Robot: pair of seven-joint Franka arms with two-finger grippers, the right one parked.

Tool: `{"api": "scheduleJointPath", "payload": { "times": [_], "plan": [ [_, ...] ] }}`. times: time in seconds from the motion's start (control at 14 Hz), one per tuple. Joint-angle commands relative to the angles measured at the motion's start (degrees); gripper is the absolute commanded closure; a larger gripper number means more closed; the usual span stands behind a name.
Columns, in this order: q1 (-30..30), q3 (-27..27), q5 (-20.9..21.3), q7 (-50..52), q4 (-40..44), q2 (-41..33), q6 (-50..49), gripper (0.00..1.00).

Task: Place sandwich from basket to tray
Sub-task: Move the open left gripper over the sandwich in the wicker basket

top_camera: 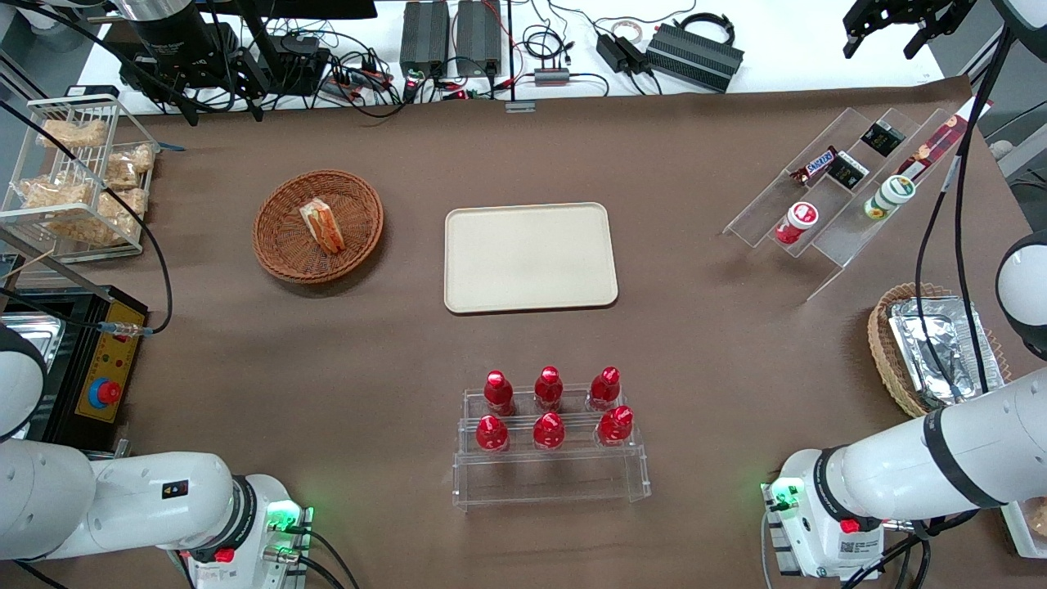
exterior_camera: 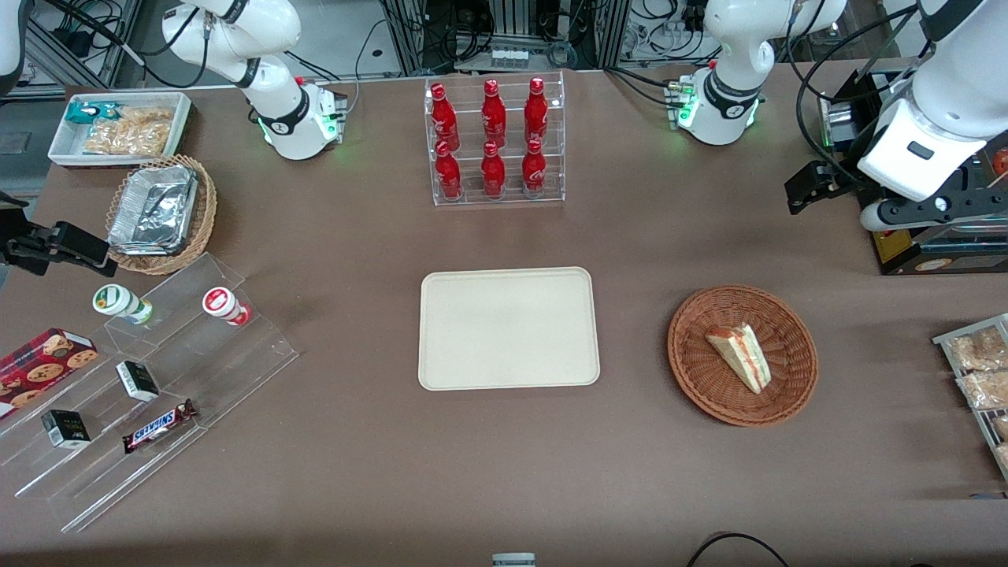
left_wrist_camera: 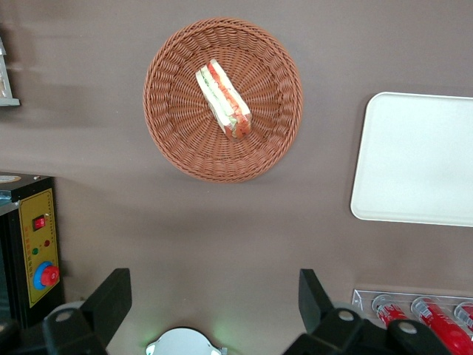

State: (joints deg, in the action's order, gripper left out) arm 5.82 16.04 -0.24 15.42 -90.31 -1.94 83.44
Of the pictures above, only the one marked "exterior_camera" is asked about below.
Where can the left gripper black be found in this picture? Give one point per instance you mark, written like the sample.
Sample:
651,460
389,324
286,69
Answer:
849,172

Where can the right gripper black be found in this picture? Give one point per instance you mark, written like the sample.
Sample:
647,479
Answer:
17,246

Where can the triangle sandwich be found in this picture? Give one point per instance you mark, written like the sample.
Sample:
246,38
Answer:
742,358

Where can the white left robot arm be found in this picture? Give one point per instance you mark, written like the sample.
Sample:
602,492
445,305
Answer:
945,94

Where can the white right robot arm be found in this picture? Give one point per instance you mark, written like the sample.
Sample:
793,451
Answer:
279,118

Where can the light wicker basket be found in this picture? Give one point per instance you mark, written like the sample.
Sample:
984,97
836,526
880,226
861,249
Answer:
206,213

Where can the grey metal snack tray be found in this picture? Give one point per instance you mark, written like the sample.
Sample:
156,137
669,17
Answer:
945,340

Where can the round brown wicker basket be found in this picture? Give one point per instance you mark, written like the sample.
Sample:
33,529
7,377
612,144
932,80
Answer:
709,378

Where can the beige plastic tray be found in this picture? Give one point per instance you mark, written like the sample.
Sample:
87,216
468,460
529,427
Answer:
508,328

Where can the green lid yogurt cup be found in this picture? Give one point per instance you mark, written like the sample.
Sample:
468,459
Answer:
118,302

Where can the stack of foil trays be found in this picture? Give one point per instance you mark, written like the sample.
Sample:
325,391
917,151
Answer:
153,209

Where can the white rectangular bin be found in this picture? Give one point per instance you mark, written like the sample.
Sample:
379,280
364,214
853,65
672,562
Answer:
67,150

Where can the clear bag of crackers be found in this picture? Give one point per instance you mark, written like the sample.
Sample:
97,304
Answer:
130,132

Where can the red tartan cookie box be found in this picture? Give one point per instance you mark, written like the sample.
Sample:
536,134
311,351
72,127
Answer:
43,366

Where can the green snack packet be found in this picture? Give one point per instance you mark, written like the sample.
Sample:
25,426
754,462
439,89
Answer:
88,113

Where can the small black box white label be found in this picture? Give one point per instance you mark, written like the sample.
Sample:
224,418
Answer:
137,381

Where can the red lid yogurt cup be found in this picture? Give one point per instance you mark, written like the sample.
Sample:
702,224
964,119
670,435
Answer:
223,304

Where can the small black box gold print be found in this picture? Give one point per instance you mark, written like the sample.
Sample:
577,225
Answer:
66,429

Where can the Snickers chocolate bar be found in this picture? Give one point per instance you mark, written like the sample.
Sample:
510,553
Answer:
160,426

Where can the clear acrylic stepped display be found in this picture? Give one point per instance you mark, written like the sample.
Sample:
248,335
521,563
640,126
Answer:
236,370

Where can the clear wrapped pastry pack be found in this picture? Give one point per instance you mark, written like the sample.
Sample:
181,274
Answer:
1001,428
1003,457
986,390
976,350

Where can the red cola bottle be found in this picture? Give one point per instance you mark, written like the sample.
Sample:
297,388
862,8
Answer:
449,175
494,114
444,118
493,173
536,110
534,169

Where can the white power strip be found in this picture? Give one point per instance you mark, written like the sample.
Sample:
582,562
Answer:
509,57

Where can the clear acrylic bottle rack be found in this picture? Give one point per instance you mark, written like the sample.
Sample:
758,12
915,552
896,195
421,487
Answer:
472,169

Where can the small grey device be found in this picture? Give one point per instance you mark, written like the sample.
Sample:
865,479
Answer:
513,560

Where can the aluminium frame rack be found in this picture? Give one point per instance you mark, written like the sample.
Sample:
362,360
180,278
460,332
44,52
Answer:
606,31

